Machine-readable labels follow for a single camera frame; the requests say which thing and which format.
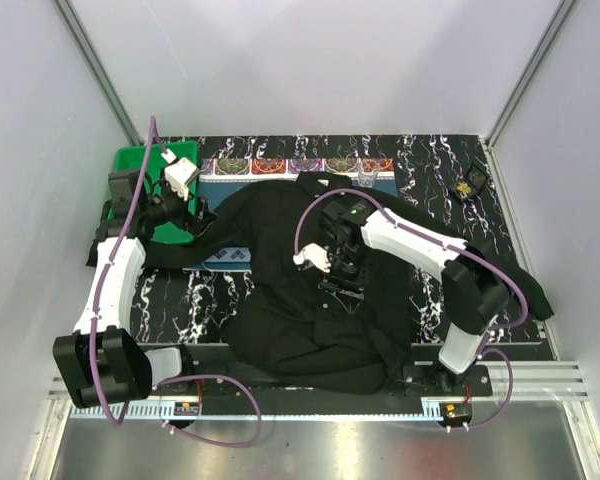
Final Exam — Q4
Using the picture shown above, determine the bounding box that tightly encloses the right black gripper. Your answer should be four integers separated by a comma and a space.
318, 245, 371, 315

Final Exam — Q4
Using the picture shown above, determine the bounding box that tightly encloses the blue patterned placemat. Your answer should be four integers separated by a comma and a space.
182, 157, 399, 274

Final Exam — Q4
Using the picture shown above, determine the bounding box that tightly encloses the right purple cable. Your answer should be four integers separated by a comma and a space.
293, 188, 531, 432

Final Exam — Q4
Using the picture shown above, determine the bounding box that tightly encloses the green plastic tray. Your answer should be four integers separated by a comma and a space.
113, 140, 201, 245

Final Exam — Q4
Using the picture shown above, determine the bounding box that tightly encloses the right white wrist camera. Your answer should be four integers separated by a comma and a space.
293, 243, 331, 273

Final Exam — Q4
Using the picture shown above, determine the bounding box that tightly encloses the clear drinking glass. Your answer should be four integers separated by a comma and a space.
358, 159, 380, 188

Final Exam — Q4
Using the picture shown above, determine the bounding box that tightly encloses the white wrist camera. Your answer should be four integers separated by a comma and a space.
293, 243, 331, 273
161, 149, 200, 200

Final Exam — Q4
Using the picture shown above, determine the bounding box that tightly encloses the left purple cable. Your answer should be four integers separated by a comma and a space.
89, 115, 264, 447

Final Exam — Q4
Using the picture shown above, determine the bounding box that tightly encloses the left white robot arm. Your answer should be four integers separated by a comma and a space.
52, 167, 213, 409

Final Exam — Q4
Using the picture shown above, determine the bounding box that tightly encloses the black brooch box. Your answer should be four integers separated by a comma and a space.
449, 163, 489, 203

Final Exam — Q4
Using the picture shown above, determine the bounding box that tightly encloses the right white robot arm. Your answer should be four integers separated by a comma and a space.
293, 191, 512, 397

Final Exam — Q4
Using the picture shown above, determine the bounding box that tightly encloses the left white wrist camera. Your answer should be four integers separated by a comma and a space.
161, 149, 200, 200

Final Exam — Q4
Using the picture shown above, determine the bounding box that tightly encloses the gold brooch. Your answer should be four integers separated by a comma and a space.
456, 182, 472, 198

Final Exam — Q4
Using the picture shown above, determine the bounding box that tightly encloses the purple cable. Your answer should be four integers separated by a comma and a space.
89, 115, 264, 447
293, 188, 531, 432

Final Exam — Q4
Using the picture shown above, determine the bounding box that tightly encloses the black button shirt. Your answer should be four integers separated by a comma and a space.
84, 172, 556, 395

